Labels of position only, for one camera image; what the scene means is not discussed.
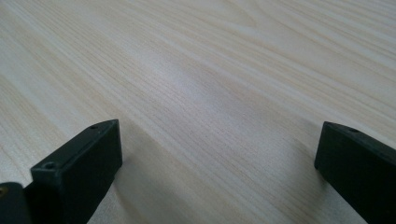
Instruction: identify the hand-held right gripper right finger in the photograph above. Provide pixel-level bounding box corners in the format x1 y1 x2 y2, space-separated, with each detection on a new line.
314 120 396 224

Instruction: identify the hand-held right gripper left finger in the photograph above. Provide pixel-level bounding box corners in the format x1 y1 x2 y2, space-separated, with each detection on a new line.
30 119 123 224

